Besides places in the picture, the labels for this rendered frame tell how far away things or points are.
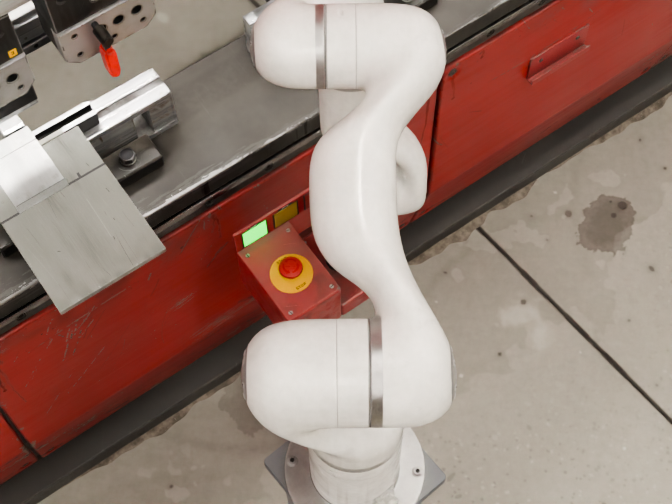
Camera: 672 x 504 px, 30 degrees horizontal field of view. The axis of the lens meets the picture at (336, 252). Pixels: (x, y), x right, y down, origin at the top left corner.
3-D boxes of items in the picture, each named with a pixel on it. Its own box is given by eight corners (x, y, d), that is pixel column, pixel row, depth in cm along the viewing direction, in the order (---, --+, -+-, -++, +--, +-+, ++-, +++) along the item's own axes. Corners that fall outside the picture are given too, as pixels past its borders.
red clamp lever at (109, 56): (113, 82, 181) (101, 42, 172) (99, 63, 183) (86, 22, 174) (124, 76, 181) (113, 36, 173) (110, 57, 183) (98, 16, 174)
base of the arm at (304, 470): (453, 477, 170) (464, 434, 153) (345, 567, 165) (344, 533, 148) (362, 376, 177) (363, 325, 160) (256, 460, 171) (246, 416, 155)
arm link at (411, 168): (426, 32, 174) (418, 182, 197) (312, 46, 173) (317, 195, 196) (440, 75, 168) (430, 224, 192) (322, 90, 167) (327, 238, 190)
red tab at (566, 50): (531, 86, 252) (536, 66, 245) (525, 79, 252) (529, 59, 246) (589, 50, 255) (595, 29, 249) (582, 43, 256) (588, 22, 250)
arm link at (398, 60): (311, 434, 142) (454, 433, 142) (308, 421, 131) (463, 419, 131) (310, 29, 155) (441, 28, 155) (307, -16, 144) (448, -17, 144)
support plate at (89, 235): (61, 315, 183) (60, 312, 182) (-24, 187, 192) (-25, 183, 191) (166, 251, 187) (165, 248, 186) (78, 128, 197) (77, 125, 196)
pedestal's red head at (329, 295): (291, 349, 215) (287, 307, 199) (240, 281, 221) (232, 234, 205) (385, 288, 220) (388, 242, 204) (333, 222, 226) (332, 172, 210)
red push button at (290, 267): (288, 290, 208) (287, 281, 204) (274, 272, 209) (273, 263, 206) (308, 277, 209) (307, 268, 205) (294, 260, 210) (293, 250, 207)
